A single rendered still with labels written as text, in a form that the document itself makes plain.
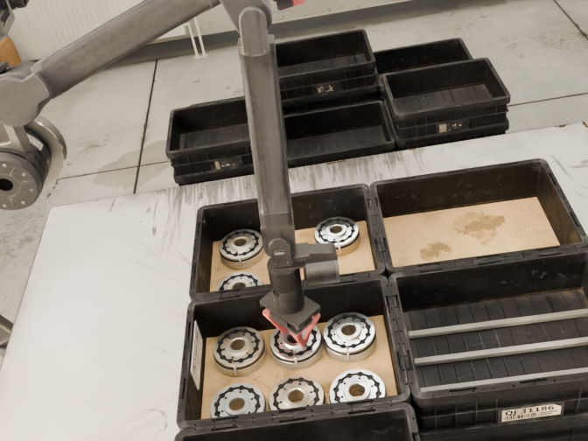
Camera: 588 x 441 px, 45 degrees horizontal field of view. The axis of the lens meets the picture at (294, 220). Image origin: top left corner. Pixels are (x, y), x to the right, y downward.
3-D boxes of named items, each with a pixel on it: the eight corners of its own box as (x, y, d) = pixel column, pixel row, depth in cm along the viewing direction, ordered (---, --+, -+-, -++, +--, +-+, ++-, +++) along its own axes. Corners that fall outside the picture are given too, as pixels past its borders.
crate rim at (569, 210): (388, 282, 142) (387, 273, 140) (369, 190, 165) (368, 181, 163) (591, 255, 139) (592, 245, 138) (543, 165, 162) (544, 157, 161)
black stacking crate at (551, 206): (391, 313, 148) (388, 274, 141) (373, 221, 171) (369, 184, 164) (584, 288, 146) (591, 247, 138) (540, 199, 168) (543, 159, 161)
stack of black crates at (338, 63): (290, 171, 305) (273, 79, 276) (286, 133, 328) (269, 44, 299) (383, 157, 303) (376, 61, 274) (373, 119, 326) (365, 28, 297)
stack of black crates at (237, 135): (195, 248, 275) (164, 154, 247) (198, 201, 298) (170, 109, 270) (297, 233, 274) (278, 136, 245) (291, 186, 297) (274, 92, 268)
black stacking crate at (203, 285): (202, 338, 151) (189, 301, 143) (209, 244, 173) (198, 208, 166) (389, 313, 148) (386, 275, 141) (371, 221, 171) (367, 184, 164)
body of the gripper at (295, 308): (283, 288, 139) (278, 261, 135) (322, 312, 133) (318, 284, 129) (259, 307, 136) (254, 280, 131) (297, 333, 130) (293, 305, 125)
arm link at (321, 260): (267, 217, 129) (267, 240, 121) (331, 209, 128) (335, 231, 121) (276, 274, 134) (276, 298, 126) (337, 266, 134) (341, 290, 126)
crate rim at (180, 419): (178, 437, 121) (174, 429, 120) (190, 308, 144) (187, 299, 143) (412, 409, 119) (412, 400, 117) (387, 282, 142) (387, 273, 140)
